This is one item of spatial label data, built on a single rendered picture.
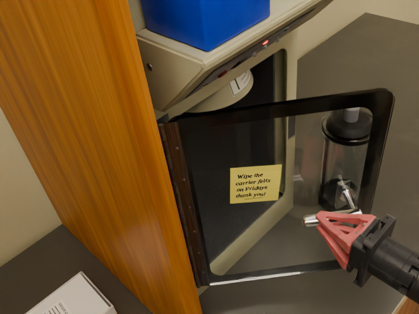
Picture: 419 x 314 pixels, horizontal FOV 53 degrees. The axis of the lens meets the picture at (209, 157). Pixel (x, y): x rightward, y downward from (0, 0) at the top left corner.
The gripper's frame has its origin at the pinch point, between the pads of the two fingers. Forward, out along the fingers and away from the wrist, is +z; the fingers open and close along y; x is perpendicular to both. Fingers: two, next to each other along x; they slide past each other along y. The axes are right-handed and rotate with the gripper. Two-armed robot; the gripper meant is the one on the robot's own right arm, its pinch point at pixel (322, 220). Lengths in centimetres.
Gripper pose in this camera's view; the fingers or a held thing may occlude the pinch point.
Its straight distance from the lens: 66.4
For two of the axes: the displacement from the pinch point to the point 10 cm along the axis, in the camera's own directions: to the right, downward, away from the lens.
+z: -7.0, -4.3, 5.7
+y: -0.9, -7.3, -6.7
